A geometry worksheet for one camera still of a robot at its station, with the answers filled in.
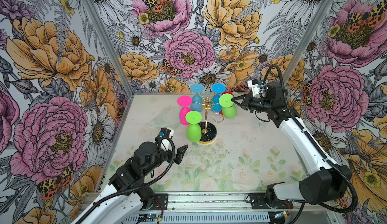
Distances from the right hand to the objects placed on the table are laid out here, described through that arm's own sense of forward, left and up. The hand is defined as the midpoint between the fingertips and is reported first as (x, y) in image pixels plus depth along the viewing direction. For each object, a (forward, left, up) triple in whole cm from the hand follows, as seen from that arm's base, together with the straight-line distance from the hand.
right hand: (232, 103), depth 73 cm
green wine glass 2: (+3, 0, -8) cm, 9 cm away
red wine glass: (+43, -8, -34) cm, 55 cm away
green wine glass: (-7, +19, -10) cm, 23 cm away
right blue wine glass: (+13, +5, -3) cm, 14 cm away
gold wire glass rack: (+6, +10, -30) cm, 32 cm away
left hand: (-16, +26, -10) cm, 32 cm away
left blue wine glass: (+4, +17, -3) cm, 17 cm away
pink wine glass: (+4, +23, -2) cm, 23 cm away
